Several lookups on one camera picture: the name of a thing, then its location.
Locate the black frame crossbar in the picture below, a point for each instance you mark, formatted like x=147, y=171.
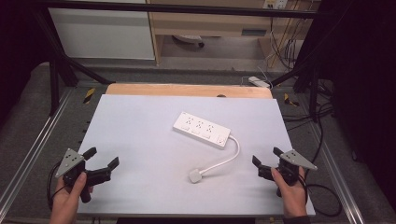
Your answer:
x=174, y=9

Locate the black metal stand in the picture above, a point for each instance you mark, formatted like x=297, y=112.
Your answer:
x=311, y=84
x=59, y=74

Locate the person's right hand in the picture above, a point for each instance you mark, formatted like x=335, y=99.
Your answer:
x=291, y=194

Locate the white table cover sheet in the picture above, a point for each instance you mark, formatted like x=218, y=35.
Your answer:
x=149, y=149

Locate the white cabinet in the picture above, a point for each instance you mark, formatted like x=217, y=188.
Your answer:
x=102, y=31

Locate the wooden table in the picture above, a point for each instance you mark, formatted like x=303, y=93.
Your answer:
x=174, y=90

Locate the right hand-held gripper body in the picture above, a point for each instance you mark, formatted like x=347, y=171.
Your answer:
x=294, y=165

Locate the wall socket panel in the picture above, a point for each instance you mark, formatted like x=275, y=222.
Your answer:
x=275, y=3

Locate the white plug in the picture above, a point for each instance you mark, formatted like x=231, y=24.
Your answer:
x=195, y=175

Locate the small white floor power strip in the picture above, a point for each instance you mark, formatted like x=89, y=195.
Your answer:
x=258, y=81

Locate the office chair base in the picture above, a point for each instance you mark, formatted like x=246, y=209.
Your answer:
x=190, y=39

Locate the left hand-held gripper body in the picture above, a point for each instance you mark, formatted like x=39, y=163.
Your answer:
x=69, y=162

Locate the aluminium floor rail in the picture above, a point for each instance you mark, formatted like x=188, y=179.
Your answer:
x=34, y=146
x=337, y=174

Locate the person's left hand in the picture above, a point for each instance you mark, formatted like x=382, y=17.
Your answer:
x=66, y=196

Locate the wooden desk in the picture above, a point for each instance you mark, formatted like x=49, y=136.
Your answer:
x=214, y=25

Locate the yellow black floor tape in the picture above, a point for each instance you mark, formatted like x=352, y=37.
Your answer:
x=290, y=100
x=89, y=95

